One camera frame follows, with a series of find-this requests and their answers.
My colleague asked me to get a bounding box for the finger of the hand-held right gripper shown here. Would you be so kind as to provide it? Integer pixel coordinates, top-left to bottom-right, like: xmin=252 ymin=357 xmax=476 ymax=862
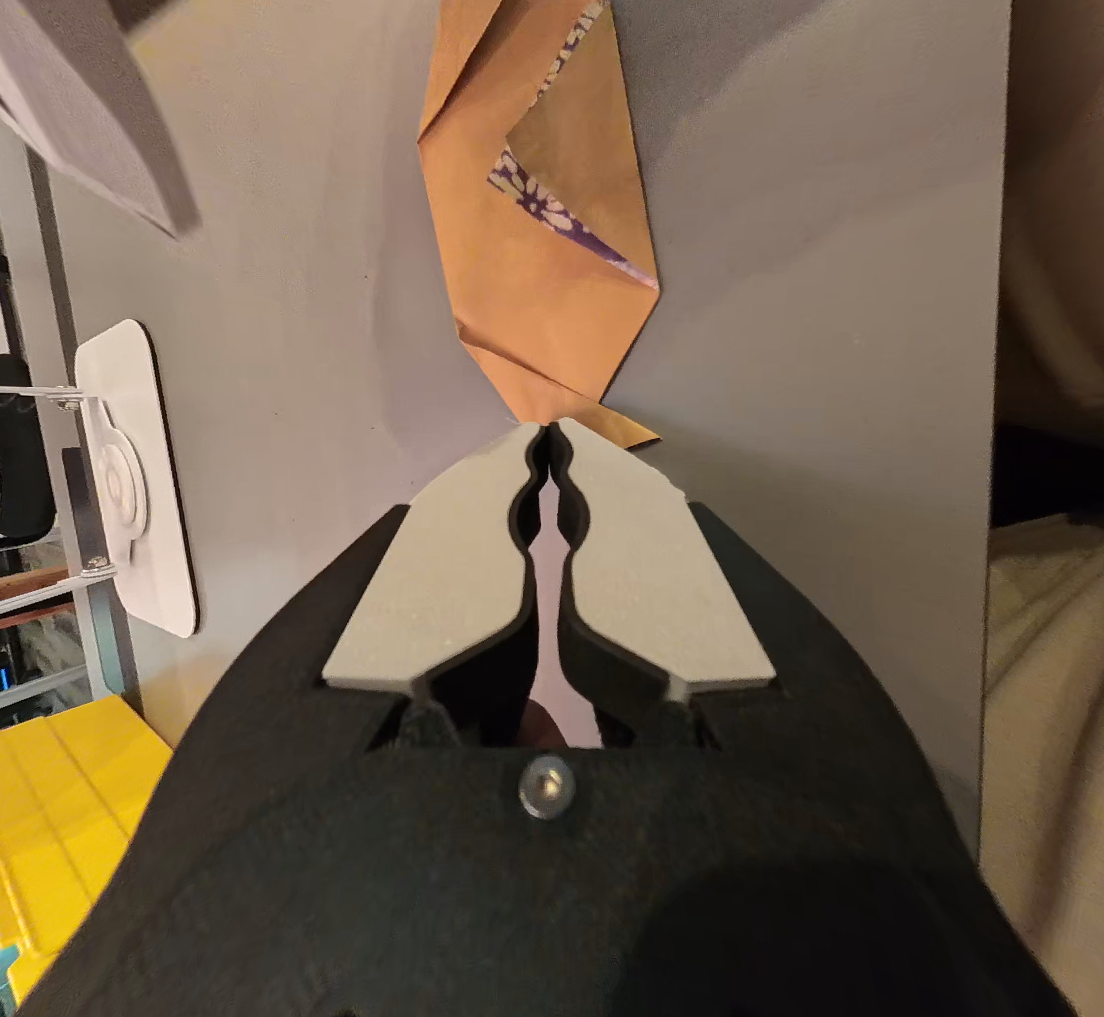
xmin=0 ymin=0 xmax=204 ymax=240

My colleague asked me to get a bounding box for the black rounded object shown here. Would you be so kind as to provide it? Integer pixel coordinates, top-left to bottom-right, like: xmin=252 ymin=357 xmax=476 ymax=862
xmin=0 ymin=353 xmax=58 ymax=550

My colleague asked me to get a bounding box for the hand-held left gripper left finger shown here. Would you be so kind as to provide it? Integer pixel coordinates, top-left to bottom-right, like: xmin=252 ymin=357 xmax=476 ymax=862
xmin=321 ymin=421 xmax=553 ymax=701

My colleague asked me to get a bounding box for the metal shelf frame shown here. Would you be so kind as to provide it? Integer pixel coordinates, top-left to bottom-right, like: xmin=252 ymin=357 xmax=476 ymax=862
xmin=0 ymin=144 xmax=141 ymax=729

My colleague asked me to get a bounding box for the yellow plastic bin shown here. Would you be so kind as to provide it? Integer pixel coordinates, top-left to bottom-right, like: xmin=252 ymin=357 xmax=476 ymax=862
xmin=0 ymin=693 xmax=174 ymax=1003

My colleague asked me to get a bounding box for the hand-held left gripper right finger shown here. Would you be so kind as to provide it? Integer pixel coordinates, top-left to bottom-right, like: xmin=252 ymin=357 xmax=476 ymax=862
xmin=549 ymin=417 xmax=779 ymax=706

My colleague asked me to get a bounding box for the white rounded board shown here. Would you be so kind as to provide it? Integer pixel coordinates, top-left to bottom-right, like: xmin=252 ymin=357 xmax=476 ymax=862
xmin=74 ymin=318 xmax=200 ymax=639

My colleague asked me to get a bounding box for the brown origami paper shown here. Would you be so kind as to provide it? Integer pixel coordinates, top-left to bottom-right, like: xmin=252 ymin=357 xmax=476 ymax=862
xmin=417 ymin=0 xmax=662 ymax=451

